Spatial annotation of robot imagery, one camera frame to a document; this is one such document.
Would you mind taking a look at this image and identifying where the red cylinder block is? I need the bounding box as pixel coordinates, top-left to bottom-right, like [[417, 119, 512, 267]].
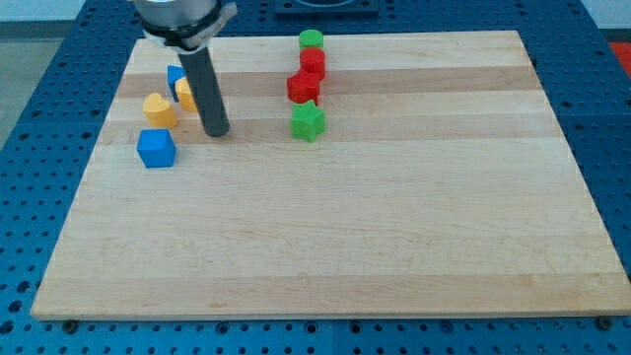
[[300, 47, 326, 80]]

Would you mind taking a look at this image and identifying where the green cylinder block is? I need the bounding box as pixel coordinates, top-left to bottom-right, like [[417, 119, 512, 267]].
[[299, 29, 324, 50]]

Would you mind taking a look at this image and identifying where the red star block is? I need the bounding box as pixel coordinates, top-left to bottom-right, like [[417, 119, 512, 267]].
[[286, 69, 320, 105]]

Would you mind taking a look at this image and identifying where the green star block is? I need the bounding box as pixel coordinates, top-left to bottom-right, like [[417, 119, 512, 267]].
[[291, 100, 325, 143]]

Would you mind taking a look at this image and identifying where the dark square mounting plate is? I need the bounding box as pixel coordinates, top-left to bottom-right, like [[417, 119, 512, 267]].
[[272, 0, 380, 16]]

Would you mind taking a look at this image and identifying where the yellow hexagon block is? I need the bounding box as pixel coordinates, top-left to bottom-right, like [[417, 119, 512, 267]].
[[175, 77, 197, 112]]

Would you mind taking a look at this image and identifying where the blue triangle block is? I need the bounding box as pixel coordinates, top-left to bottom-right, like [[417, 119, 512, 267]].
[[167, 65, 185, 103]]

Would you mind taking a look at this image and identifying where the light wooden board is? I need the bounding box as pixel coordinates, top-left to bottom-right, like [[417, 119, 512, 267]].
[[32, 31, 630, 320]]

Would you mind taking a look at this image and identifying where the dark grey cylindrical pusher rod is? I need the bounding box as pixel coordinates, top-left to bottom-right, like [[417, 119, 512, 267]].
[[178, 48, 230, 137]]

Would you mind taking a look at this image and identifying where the blue cube block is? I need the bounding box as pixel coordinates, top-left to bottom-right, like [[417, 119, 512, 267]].
[[136, 128, 176, 169]]

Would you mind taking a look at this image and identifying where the yellow heart block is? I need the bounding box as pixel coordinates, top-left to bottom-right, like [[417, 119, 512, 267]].
[[143, 93, 178, 128]]

